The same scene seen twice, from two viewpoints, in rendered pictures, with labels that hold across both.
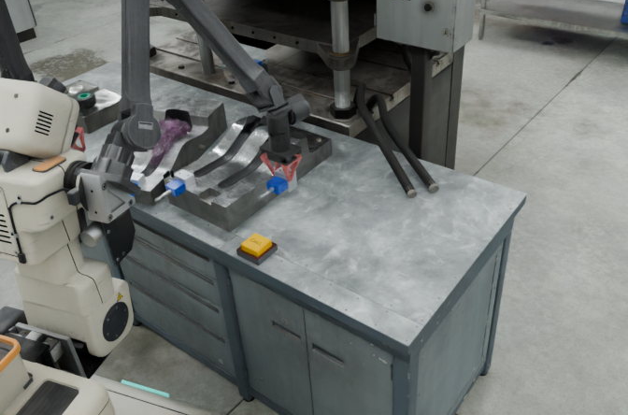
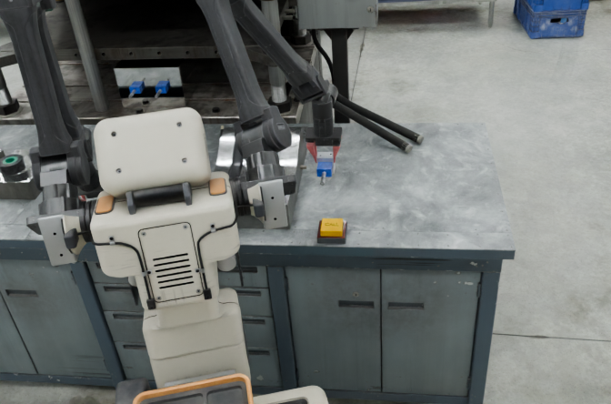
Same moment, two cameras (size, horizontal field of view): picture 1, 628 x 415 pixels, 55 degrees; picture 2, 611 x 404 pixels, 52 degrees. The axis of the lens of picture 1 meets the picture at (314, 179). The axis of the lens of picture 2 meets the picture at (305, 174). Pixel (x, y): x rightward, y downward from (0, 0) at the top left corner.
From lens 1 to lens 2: 0.94 m
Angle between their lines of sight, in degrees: 25
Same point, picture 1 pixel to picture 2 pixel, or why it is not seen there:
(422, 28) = (346, 10)
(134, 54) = (244, 63)
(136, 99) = (262, 105)
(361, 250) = (413, 202)
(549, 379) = (507, 276)
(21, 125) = (197, 151)
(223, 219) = not seen: hidden behind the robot
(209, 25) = (267, 27)
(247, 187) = not seen: hidden behind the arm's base
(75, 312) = (228, 344)
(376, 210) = (392, 170)
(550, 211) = not seen: hidden behind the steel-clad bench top
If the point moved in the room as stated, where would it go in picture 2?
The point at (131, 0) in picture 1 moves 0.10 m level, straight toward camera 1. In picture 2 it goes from (223, 12) to (255, 20)
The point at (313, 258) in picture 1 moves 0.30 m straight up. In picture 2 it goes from (383, 221) to (382, 132)
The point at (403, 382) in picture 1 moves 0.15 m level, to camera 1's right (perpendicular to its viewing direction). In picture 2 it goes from (492, 293) to (527, 271)
